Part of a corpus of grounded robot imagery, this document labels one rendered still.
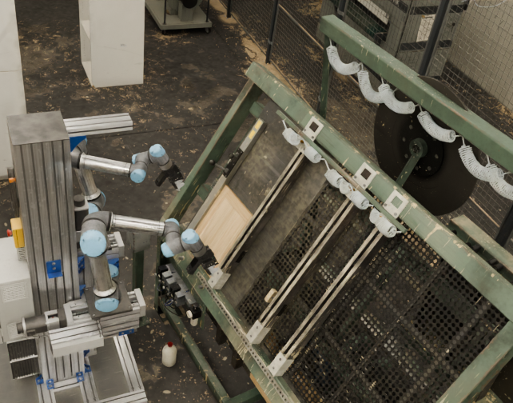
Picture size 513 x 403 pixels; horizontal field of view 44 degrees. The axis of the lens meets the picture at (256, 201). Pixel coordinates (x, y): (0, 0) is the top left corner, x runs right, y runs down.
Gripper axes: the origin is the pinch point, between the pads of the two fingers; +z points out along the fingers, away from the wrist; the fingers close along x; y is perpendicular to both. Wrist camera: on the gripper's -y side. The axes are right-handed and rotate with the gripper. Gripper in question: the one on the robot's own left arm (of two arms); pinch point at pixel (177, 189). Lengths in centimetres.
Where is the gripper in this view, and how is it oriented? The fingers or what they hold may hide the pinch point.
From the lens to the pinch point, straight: 385.7
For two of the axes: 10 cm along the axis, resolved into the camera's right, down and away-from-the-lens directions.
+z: 3.2, 6.1, 7.3
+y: 8.8, -4.8, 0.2
